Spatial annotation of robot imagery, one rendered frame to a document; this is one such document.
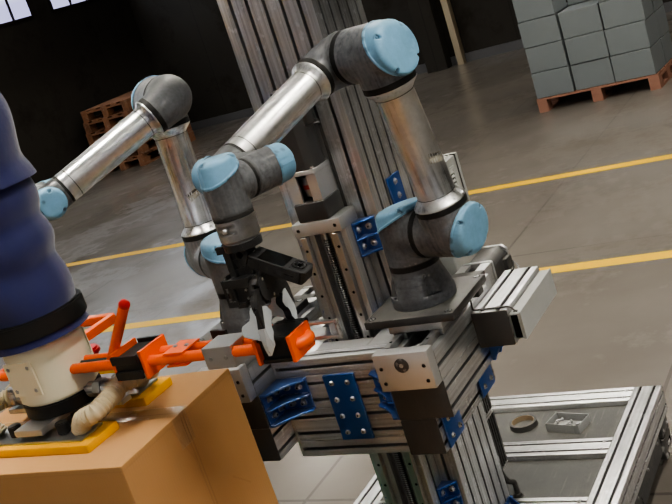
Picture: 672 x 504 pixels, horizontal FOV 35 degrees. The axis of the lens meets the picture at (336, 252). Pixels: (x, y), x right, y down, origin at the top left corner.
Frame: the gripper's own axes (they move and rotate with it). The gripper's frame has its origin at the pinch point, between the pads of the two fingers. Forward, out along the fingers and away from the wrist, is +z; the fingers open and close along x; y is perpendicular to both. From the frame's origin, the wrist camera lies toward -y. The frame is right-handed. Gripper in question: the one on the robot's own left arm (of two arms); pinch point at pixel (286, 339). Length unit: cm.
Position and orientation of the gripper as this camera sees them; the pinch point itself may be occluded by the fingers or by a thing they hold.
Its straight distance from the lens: 192.1
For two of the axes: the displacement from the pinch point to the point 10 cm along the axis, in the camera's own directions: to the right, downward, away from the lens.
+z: 3.0, 9.2, 2.4
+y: -8.5, 1.4, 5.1
